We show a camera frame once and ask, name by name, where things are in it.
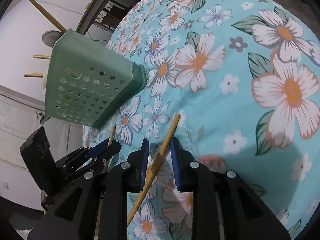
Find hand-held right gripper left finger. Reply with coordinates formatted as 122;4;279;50
27;138;150;240

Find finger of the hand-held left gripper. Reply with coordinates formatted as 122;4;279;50
85;143;122;173
55;141;111;172

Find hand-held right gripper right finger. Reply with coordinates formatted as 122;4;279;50
170;136;292;240

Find green star-pattern utensil holder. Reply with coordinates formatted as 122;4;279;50
44;29;146;130

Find white panelled door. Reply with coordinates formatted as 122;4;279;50
0;85;83;205

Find blue floral blanket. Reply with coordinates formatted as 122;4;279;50
82;0;320;240

